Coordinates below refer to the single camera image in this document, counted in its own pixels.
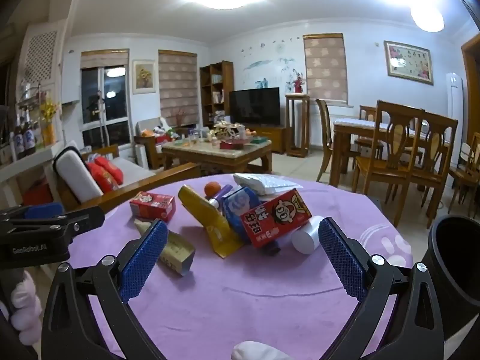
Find purple tablecloth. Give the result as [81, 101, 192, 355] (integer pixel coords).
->
[69, 173, 415, 360]

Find rolled-up window blind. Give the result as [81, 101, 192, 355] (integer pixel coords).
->
[80, 49, 130, 69]

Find black trash bin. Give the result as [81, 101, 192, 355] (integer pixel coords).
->
[420, 214, 480, 342]

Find wooden armchair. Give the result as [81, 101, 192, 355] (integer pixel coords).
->
[134, 118, 177, 169]

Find patterned window blind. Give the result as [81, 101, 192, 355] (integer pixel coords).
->
[158, 49, 199, 127]
[303, 33, 349, 103]

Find yellow artificial flowers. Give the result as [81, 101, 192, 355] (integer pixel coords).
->
[39, 99, 59, 147]

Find red pillow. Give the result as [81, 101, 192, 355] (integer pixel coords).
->
[95, 156, 124, 185]
[87, 161, 119, 193]

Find white shelf unit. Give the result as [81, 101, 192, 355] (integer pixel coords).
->
[0, 144, 64, 211]

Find grey sofa seat cushion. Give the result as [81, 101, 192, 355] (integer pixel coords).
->
[110, 157, 156, 184]

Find tall wooden plant stand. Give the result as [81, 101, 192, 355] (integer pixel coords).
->
[285, 94, 311, 158]

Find purple tube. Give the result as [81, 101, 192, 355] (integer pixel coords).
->
[208, 185, 235, 209]

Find black television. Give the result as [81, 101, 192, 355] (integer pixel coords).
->
[229, 87, 281, 127]

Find blue plastic packet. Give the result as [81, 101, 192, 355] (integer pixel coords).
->
[221, 187, 261, 241]

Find glass bottle blue label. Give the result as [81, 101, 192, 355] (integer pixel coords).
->
[24, 112, 38, 155]
[13, 114, 26, 159]

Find yellow snack bag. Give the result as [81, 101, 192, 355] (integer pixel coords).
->
[177, 184, 244, 259]

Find wooden sofa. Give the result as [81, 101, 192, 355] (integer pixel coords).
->
[52, 144, 203, 214]

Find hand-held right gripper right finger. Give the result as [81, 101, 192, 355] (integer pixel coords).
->
[318, 216, 445, 360]

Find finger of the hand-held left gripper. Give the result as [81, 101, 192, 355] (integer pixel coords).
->
[0, 205, 106, 238]
[0, 202, 65, 221]

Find person's right hand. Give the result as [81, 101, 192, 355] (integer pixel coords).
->
[232, 340, 286, 360]

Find person's left hand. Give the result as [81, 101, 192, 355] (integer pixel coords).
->
[10, 270, 43, 344]

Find red milk carton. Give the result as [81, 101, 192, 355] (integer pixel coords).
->
[240, 188, 313, 249]
[129, 191, 176, 223]

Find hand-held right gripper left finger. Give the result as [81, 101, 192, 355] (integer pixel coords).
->
[41, 218, 169, 360]

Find wooden coffee table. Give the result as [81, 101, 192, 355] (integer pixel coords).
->
[162, 139, 272, 177]

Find framed sunflower painting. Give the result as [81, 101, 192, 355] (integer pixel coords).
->
[132, 59, 156, 94]

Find white standing air conditioner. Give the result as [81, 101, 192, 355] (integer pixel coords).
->
[445, 72, 466, 167]

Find wooden bookshelf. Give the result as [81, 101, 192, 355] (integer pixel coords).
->
[199, 61, 235, 128]

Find framed flower picture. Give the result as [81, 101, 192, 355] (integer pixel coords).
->
[383, 40, 434, 86]

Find wooden television stand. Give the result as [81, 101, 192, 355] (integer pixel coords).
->
[244, 125, 287, 154]

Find white lattice cabinet door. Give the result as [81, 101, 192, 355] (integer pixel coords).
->
[17, 22, 66, 83]

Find cream carved ornament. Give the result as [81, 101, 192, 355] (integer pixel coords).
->
[208, 122, 248, 139]

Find wooden dining table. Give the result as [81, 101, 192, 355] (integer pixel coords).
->
[332, 117, 456, 186]

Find beige paper box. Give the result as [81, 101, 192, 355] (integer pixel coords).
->
[134, 219, 196, 276]

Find stuffed toy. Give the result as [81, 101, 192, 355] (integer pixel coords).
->
[152, 125, 177, 139]

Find wooden dining chair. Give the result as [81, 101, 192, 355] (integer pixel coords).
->
[410, 110, 459, 218]
[352, 100, 428, 211]
[354, 106, 385, 158]
[448, 132, 480, 214]
[316, 98, 361, 182]

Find white sofa back cushion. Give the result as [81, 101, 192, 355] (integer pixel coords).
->
[53, 150, 104, 203]

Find white paper cup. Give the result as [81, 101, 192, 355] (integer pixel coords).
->
[292, 215, 324, 255]

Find white plastic bag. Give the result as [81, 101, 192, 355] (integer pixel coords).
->
[232, 172, 304, 196]

